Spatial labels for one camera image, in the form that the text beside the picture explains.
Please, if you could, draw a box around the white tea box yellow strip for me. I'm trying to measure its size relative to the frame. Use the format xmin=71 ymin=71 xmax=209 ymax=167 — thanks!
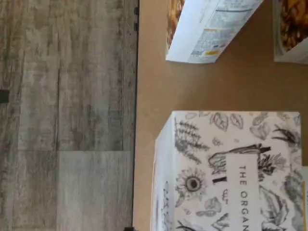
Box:
xmin=150 ymin=110 xmax=303 ymax=231

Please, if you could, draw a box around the brown particle board shelf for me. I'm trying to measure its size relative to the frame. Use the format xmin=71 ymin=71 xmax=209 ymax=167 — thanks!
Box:
xmin=133 ymin=0 xmax=308 ymax=231

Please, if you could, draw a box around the purely elizabeth yellow cereal box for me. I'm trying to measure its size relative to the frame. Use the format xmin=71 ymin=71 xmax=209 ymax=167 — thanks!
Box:
xmin=165 ymin=0 xmax=264 ymax=64

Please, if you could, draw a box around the white food box right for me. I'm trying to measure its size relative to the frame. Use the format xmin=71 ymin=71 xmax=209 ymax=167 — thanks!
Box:
xmin=273 ymin=0 xmax=308 ymax=64

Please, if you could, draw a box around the small dark block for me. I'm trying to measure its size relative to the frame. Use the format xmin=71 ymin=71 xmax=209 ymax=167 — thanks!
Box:
xmin=0 ymin=89 xmax=10 ymax=104

